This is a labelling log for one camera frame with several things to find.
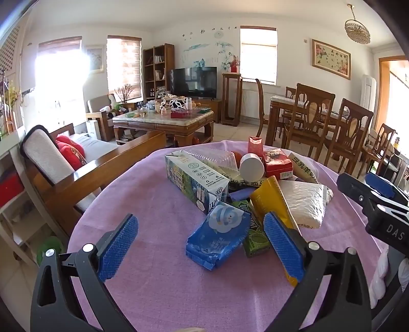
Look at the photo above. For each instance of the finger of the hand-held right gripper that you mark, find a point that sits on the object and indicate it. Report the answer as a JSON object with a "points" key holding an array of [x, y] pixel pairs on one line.
{"points": [[353, 189], [380, 185]]}

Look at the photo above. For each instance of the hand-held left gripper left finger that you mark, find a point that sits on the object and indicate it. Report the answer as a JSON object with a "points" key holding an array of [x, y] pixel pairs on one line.
{"points": [[118, 249]]}

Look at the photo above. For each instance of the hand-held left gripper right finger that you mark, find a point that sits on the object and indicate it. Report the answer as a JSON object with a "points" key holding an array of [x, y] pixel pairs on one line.
{"points": [[282, 245]]}

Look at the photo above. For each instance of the yellow snack packet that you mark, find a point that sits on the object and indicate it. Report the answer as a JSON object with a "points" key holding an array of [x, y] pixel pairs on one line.
{"points": [[271, 198]]}

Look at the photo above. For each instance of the person's right hand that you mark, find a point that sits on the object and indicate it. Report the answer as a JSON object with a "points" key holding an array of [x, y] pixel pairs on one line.
{"points": [[379, 277]]}

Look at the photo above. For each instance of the green gum box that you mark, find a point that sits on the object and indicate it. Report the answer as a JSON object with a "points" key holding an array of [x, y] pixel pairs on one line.
{"points": [[255, 239]]}

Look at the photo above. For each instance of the white padded envelope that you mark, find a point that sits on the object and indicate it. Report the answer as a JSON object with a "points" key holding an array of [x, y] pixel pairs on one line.
{"points": [[303, 201]]}

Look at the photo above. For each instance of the white printed packet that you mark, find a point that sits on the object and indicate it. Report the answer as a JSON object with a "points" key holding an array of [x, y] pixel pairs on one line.
{"points": [[302, 169]]}

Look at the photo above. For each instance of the wooden dining chair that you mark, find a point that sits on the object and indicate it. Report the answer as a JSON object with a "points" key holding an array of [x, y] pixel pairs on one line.
{"points": [[354, 108], [314, 92], [385, 131], [259, 95], [290, 91]]}

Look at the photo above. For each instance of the pink tablecloth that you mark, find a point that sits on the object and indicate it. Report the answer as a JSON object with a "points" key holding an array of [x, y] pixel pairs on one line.
{"points": [[159, 287]]}

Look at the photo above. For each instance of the blue tissue pack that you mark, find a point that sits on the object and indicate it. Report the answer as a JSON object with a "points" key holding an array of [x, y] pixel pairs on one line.
{"points": [[217, 236]]}

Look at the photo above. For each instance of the black white printed wrapper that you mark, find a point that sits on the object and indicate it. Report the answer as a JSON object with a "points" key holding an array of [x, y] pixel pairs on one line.
{"points": [[246, 183]]}

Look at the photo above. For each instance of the red snack box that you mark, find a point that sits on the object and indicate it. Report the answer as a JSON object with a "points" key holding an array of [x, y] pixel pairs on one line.
{"points": [[278, 166]]}

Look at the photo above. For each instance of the white paper cup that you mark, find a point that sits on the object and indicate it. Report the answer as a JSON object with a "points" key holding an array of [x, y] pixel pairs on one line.
{"points": [[252, 166]]}

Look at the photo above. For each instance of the white standing air conditioner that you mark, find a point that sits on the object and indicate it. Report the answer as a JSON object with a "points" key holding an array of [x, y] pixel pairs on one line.
{"points": [[369, 92]]}

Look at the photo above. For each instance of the wooden sofa with grey cushions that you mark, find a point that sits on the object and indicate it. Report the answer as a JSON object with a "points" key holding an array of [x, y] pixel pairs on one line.
{"points": [[64, 169]]}

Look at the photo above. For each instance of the orange round fruit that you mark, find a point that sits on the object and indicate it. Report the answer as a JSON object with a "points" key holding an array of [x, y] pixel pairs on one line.
{"points": [[238, 158]]}

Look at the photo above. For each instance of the blue green milk carton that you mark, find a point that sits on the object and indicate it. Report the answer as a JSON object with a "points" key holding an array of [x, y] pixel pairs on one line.
{"points": [[191, 182]]}

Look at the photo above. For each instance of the small red packet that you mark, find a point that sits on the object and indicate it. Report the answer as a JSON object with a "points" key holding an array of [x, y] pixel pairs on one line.
{"points": [[255, 146]]}

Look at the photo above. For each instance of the red cushion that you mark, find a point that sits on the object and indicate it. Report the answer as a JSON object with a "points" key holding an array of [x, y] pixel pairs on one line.
{"points": [[72, 153]]}

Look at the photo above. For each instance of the clear plastic container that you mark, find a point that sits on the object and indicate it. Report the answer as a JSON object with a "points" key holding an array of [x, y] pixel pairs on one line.
{"points": [[217, 159]]}

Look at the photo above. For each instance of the wooden dining table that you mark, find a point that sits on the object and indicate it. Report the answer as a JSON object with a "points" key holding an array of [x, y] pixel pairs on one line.
{"points": [[281, 101]]}

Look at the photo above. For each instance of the small white appliance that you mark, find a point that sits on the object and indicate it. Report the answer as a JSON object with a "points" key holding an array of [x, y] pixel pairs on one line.
{"points": [[93, 129]]}

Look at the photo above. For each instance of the framed flower picture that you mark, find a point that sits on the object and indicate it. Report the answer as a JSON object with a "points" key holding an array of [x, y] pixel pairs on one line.
{"points": [[330, 59]]}

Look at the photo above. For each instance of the wooden coffee table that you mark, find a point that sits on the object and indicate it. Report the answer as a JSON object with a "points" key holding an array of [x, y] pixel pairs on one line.
{"points": [[166, 123]]}

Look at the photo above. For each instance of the white radiator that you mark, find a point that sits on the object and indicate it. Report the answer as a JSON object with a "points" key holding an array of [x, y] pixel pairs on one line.
{"points": [[249, 102]]}

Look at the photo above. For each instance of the wooden armchair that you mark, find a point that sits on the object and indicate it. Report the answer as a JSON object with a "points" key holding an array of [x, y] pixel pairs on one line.
{"points": [[96, 103]]}

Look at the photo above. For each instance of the wooden television cabinet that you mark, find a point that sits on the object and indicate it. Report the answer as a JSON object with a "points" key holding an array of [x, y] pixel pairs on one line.
{"points": [[215, 110]]}

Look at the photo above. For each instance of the crystal ceiling chandelier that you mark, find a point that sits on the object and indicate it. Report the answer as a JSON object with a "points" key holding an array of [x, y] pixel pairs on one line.
{"points": [[358, 30]]}

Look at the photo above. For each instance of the window with blind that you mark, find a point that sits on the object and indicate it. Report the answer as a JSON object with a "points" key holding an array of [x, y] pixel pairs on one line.
{"points": [[258, 54]]}

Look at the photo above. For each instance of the tall wooden plant stand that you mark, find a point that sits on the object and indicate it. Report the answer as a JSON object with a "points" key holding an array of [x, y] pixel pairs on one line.
{"points": [[232, 75]]}

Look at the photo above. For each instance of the red flower vase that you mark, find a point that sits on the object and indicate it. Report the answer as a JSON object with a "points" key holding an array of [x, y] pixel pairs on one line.
{"points": [[234, 68]]}

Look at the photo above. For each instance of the black television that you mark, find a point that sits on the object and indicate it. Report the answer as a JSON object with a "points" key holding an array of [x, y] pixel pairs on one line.
{"points": [[191, 83]]}

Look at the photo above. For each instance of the striped window blind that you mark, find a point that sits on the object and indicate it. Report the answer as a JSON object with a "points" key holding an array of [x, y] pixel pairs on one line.
{"points": [[124, 63], [60, 44]]}

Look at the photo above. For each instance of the yellow artificial flowers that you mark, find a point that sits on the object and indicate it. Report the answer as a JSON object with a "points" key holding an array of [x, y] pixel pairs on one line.
{"points": [[11, 95]]}

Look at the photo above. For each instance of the small framed picture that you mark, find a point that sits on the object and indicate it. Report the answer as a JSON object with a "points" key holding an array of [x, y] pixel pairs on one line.
{"points": [[95, 59]]}

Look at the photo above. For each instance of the wooden bookshelf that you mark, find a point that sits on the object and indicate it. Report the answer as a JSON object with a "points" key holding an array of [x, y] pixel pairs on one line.
{"points": [[170, 57]]}

